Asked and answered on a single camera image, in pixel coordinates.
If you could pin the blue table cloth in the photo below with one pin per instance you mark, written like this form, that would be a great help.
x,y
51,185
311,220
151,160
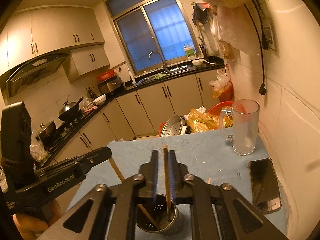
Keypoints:
x,y
206,156

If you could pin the dark cylindrical utensil holder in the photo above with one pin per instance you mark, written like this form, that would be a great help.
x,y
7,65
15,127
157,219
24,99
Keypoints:
x,y
158,212

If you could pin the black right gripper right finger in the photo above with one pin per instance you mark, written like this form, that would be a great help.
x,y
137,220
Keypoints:
x,y
180,179

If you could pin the kitchen window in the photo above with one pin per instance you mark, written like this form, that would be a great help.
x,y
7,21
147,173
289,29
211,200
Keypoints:
x,y
153,33

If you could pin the yellow plastic bag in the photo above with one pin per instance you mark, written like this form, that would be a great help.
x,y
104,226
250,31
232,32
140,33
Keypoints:
x,y
201,121

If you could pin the black wok on stove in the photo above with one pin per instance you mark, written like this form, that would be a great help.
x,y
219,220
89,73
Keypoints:
x,y
69,109

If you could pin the steel steamer tray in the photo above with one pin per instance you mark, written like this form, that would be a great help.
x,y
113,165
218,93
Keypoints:
x,y
177,125

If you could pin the black pot with lid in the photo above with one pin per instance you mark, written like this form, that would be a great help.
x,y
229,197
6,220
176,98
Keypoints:
x,y
46,131

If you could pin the black smartphone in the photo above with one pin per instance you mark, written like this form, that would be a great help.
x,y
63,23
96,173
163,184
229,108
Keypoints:
x,y
265,188

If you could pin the person's left hand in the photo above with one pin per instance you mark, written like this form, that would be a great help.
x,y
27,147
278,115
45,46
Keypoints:
x,y
28,225

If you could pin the metal paper clip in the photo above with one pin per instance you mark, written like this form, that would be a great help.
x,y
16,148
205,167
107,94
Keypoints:
x,y
238,174

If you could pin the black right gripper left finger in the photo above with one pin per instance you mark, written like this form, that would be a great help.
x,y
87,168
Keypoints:
x,y
150,172

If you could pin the wooden chopstick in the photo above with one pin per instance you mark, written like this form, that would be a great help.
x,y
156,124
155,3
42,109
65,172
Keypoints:
x,y
130,187
167,181

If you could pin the range hood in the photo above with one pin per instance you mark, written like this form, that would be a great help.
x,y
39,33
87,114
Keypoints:
x,y
30,72

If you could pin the clear glass beer mug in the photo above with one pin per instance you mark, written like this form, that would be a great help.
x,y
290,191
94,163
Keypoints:
x,y
243,134

